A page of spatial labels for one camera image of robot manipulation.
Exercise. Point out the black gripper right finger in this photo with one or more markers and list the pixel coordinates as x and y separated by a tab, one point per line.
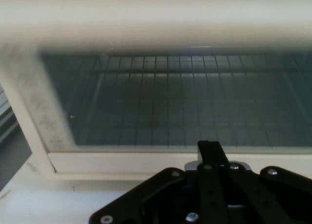
280	197

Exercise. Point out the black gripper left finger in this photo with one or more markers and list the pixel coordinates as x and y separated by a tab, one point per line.
136	197

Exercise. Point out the cream glass oven door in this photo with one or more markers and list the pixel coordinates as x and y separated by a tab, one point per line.
122	163

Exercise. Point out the aluminium wall rail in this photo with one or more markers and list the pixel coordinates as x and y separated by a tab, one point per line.
7	117

